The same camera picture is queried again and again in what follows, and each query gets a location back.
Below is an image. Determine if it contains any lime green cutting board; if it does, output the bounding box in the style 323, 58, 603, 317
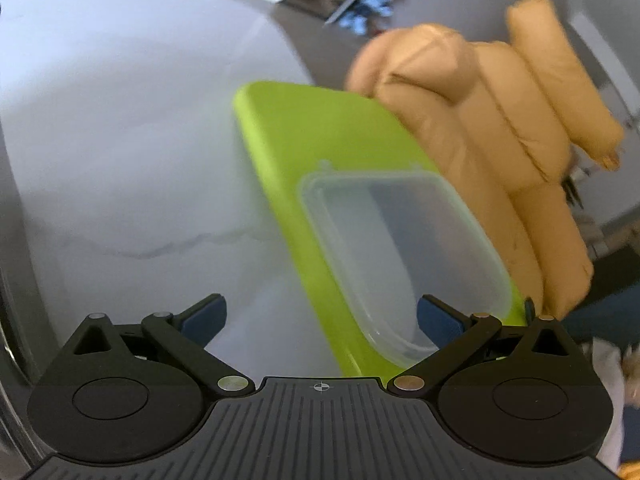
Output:
232, 81, 528, 377

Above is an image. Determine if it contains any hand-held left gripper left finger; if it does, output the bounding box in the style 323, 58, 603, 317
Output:
64, 293, 255, 400

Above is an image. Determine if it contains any blue rag doll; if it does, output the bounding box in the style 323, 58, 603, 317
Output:
340, 0, 401, 36

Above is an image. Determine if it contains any clear plastic container lid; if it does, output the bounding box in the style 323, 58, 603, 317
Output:
297, 161, 513, 372

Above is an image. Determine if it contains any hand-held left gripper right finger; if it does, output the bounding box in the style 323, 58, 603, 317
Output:
387, 294, 581, 401

